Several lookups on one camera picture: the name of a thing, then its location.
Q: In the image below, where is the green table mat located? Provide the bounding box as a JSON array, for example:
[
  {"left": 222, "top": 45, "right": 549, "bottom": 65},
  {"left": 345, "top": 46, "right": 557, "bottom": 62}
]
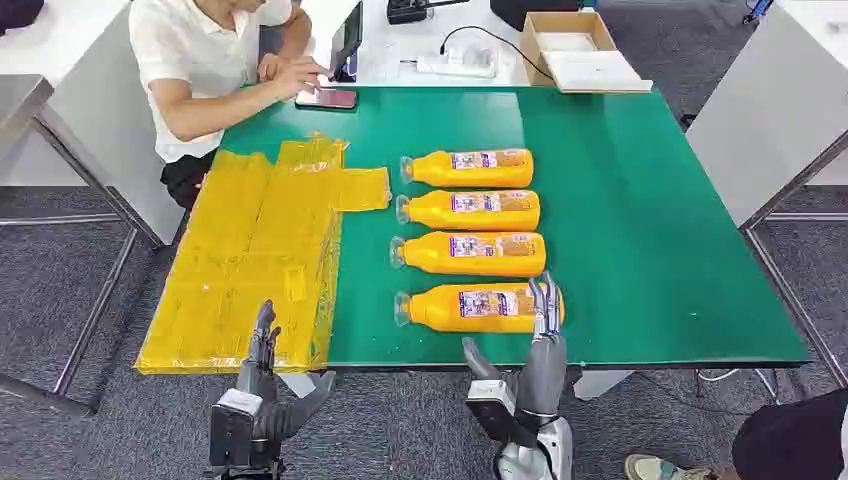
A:
[{"left": 218, "top": 86, "right": 813, "bottom": 369}]

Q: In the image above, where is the yellow plastic sheet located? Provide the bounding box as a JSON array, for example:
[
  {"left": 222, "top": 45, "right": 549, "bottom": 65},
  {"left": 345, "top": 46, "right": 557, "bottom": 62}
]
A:
[{"left": 134, "top": 134, "right": 392, "bottom": 376}]

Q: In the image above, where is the dark bag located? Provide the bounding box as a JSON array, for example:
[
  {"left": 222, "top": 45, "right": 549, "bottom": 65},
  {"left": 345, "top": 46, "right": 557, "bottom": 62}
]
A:
[{"left": 0, "top": 0, "right": 46, "bottom": 34}]

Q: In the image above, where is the person's right hand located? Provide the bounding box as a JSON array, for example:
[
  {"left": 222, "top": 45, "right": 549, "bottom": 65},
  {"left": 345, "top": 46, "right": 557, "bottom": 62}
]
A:
[{"left": 271, "top": 56, "right": 331, "bottom": 101}]

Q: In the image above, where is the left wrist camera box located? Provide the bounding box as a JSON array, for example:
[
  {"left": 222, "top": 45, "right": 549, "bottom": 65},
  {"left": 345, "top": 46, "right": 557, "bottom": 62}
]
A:
[{"left": 208, "top": 388, "right": 264, "bottom": 468}]

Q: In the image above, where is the black power cable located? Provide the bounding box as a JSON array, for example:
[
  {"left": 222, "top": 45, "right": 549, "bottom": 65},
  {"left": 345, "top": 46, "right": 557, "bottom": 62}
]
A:
[{"left": 439, "top": 25, "right": 554, "bottom": 81}]

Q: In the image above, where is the black device with antenna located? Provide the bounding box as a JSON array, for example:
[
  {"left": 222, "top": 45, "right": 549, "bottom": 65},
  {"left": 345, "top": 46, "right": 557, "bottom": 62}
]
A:
[{"left": 386, "top": 0, "right": 472, "bottom": 26}]

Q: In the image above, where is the person's left hand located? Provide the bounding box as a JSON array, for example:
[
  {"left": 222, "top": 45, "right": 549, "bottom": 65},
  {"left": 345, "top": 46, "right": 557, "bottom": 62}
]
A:
[{"left": 256, "top": 52, "right": 283, "bottom": 84}]

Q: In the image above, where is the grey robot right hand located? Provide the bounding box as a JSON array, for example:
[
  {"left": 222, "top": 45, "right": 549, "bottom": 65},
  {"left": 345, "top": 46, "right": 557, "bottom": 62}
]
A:
[{"left": 461, "top": 271, "right": 569, "bottom": 429}]

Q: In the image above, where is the smartphone with dark screen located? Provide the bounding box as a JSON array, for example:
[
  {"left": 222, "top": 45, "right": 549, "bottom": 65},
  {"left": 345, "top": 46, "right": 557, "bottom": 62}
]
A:
[{"left": 294, "top": 87, "right": 359, "bottom": 111}]

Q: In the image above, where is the black standing tablet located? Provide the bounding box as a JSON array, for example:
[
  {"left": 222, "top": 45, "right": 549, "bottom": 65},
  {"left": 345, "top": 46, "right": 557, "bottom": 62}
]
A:
[{"left": 327, "top": 1, "right": 364, "bottom": 84}]

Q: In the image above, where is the black case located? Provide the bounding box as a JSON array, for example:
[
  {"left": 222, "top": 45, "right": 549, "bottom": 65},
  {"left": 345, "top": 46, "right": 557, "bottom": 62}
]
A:
[{"left": 490, "top": 0, "right": 581, "bottom": 32}]

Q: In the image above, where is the orange drink bottle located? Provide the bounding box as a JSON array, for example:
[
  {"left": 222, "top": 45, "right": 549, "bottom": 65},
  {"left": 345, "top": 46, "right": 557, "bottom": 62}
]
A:
[
  {"left": 393, "top": 283, "right": 566, "bottom": 335},
  {"left": 389, "top": 231, "right": 548, "bottom": 279},
  {"left": 399, "top": 148, "right": 535, "bottom": 190},
  {"left": 395, "top": 189, "right": 542, "bottom": 232}
]

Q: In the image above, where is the steel bench with metal legs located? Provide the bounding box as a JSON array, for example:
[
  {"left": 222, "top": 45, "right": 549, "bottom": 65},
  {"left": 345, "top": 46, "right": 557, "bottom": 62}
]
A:
[{"left": 0, "top": 74, "right": 167, "bottom": 419}]

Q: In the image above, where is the white desk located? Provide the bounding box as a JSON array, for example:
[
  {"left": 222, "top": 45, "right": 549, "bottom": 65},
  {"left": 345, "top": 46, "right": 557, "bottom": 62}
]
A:
[{"left": 291, "top": 0, "right": 598, "bottom": 89}]

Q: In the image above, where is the white table leg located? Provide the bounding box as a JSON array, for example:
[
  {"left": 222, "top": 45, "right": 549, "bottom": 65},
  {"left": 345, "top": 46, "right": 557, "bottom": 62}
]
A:
[{"left": 572, "top": 368, "right": 634, "bottom": 402}]

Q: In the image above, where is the white power strip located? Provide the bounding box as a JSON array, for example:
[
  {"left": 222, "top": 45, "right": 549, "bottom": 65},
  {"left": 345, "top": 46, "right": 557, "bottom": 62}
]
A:
[{"left": 415, "top": 46, "right": 498, "bottom": 79}]

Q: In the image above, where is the person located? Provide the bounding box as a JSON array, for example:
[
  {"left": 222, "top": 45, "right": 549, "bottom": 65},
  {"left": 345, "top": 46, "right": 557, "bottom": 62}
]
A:
[
  {"left": 624, "top": 387, "right": 848, "bottom": 480},
  {"left": 127, "top": 0, "right": 331, "bottom": 213}
]

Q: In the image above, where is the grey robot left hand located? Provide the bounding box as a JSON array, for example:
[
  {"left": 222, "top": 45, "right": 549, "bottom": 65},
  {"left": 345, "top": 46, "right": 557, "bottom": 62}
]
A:
[{"left": 235, "top": 299, "right": 337, "bottom": 445}]

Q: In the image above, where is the white flat board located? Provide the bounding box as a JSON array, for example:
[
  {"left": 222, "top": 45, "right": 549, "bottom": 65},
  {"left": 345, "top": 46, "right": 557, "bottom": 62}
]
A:
[{"left": 541, "top": 50, "right": 654, "bottom": 94}]

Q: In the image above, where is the open cardboard box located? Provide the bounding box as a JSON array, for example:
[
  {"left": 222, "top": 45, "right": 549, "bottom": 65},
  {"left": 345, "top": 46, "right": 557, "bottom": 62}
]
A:
[{"left": 519, "top": 11, "right": 621, "bottom": 87}]

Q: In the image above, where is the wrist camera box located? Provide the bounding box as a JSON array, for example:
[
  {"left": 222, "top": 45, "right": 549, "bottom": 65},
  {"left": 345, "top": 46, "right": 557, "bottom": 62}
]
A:
[
  {"left": 464, "top": 379, "right": 538, "bottom": 448},
  {"left": 208, "top": 388, "right": 264, "bottom": 468}
]

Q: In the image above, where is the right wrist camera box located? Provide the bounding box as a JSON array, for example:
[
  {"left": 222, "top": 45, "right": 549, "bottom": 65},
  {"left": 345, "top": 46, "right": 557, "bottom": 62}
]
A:
[{"left": 464, "top": 379, "right": 538, "bottom": 448}]

